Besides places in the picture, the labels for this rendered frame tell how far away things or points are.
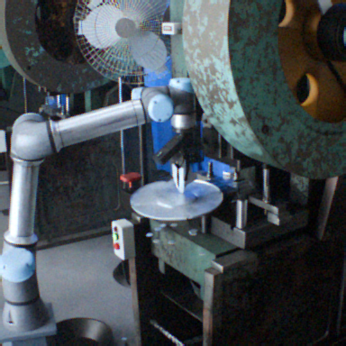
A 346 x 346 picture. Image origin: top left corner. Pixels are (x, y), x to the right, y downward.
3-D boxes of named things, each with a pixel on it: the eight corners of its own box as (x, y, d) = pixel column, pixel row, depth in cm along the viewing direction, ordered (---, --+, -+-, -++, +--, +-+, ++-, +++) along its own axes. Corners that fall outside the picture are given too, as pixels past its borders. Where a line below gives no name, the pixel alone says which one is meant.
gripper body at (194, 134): (204, 163, 183) (204, 126, 180) (182, 168, 179) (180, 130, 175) (191, 158, 189) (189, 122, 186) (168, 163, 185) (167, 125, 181)
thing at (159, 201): (124, 187, 194) (123, 185, 193) (208, 176, 199) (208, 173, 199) (139, 226, 168) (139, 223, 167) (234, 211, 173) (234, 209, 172)
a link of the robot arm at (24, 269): (3, 305, 164) (-5, 266, 159) (4, 283, 176) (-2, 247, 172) (40, 300, 166) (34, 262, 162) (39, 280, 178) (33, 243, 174)
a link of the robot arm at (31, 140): (4, 135, 150) (173, 86, 157) (6, 126, 160) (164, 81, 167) (15, 173, 154) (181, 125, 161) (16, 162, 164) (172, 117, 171)
